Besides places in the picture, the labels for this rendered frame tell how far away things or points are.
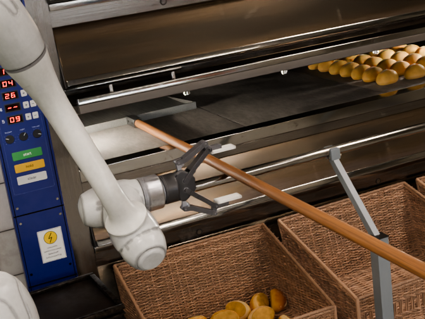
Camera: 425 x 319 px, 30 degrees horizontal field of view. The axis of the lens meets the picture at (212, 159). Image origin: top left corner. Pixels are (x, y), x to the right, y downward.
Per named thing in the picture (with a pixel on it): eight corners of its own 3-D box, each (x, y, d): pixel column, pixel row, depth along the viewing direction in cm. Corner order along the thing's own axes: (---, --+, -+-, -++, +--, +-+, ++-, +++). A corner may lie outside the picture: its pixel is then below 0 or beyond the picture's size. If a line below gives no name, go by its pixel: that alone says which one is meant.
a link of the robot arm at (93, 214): (132, 201, 205) (151, 231, 195) (74, 217, 199) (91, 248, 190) (131, 167, 199) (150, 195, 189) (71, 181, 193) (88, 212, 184)
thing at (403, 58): (304, 69, 359) (303, 57, 357) (392, 50, 375) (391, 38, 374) (382, 87, 304) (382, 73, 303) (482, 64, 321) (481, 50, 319)
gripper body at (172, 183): (153, 171, 202) (186, 162, 206) (157, 202, 205) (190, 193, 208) (163, 178, 196) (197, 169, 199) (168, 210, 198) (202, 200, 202)
